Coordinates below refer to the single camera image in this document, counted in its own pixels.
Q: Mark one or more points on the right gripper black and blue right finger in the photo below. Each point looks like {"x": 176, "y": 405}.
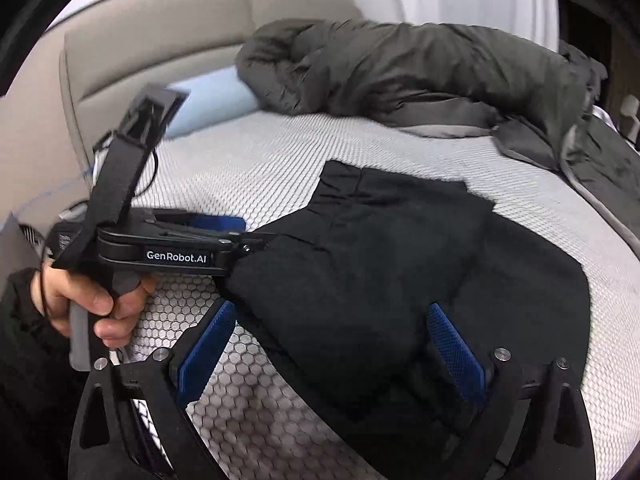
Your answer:
{"x": 531, "y": 421}

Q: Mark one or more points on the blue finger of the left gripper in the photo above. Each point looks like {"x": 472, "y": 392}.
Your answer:
{"x": 217, "y": 223}

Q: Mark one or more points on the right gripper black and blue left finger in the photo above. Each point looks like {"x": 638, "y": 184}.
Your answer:
{"x": 131, "y": 421}

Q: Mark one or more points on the black pants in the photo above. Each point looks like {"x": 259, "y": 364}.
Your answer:
{"x": 339, "y": 298}

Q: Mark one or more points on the person's left hand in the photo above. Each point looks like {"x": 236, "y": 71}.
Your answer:
{"x": 54, "y": 290}

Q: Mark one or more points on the white honeycomb mattress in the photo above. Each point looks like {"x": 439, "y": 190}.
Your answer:
{"x": 264, "y": 166}

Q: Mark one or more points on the light blue pillow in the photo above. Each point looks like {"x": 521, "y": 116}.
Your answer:
{"x": 213, "y": 98}

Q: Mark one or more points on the beige upholstered headboard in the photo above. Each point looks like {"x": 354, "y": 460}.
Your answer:
{"x": 78, "y": 80}

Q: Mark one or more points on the dark grey duvet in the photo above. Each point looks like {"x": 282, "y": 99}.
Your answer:
{"x": 454, "y": 81}

